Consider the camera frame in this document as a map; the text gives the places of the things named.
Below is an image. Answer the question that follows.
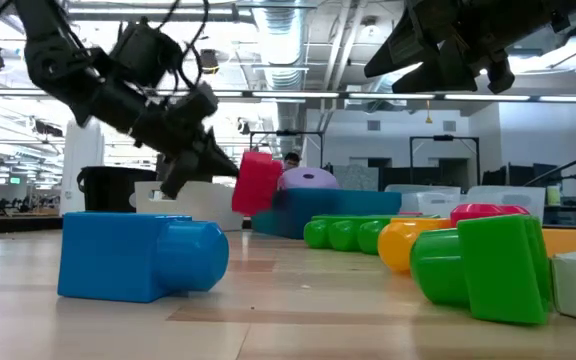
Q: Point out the white plastic bin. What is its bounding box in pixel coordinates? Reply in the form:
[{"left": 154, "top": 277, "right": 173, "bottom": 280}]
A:
[{"left": 134, "top": 180, "right": 245, "bottom": 232}]

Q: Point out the small green toy block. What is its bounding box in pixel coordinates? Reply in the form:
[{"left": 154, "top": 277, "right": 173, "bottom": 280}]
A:
[{"left": 409, "top": 213, "right": 553, "bottom": 326}]

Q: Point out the yellow toy block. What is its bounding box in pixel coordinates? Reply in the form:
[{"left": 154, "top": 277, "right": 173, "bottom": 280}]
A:
[{"left": 376, "top": 217, "right": 462, "bottom": 275}]

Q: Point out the orange lego brick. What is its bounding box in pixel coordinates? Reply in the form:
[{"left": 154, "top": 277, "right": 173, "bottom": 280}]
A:
[{"left": 541, "top": 227, "right": 576, "bottom": 257}]

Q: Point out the blue toy block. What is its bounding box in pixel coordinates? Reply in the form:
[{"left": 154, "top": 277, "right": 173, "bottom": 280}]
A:
[{"left": 57, "top": 211, "right": 230, "bottom": 304}]

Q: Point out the long green toy block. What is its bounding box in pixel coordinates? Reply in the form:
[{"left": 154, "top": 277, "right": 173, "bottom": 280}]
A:
[{"left": 302, "top": 213, "right": 442, "bottom": 256}]

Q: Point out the red two-stud toy block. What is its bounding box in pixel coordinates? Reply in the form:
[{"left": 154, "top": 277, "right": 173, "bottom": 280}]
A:
[{"left": 450, "top": 202, "right": 532, "bottom": 229}]

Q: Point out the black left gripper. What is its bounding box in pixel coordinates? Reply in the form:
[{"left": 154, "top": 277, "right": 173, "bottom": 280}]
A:
[{"left": 82, "top": 82, "right": 242, "bottom": 200}]

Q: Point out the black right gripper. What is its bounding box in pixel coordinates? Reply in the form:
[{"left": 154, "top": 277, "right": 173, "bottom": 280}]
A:
[{"left": 364, "top": 0, "right": 569, "bottom": 96}]

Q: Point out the white column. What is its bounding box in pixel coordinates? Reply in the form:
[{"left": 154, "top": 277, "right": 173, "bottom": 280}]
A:
[{"left": 60, "top": 119, "right": 105, "bottom": 216}]

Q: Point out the large red toy block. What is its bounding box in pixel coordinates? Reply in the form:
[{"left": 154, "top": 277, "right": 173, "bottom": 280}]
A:
[{"left": 231, "top": 151, "right": 285, "bottom": 217}]

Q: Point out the black metal rig frame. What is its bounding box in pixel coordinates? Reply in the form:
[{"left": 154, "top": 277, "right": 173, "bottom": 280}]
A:
[
  {"left": 408, "top": 134, "right": 482, "bottom": 186},
  {"left": 247, "top": 129, "right": 325, "bottom": 171}
]

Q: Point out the purple foam die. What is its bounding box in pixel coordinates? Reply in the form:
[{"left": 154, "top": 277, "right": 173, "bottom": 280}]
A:
[{"left": 277, "top": 166, "right": 342, "bottom": 191}]

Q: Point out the blue plastic tray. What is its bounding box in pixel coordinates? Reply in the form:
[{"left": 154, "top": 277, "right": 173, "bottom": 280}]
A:
[{"left": 251, "top": 187, "right": 403, "bottom": 240}]

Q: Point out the person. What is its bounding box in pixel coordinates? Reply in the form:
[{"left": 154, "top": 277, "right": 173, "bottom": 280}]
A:
[{"left": 282, "top": 151, "right": 303, "bottom": 172}]

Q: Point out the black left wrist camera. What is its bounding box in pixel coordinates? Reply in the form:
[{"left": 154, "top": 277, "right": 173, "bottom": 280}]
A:
[{"left": 110, "top": 19, "right": 184, "bottom": 89}]

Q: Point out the black slanted pole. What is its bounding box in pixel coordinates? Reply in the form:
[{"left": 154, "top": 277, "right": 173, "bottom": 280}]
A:
[{"left": 517, "top": 138, "right": 576, "bottom": 189}]

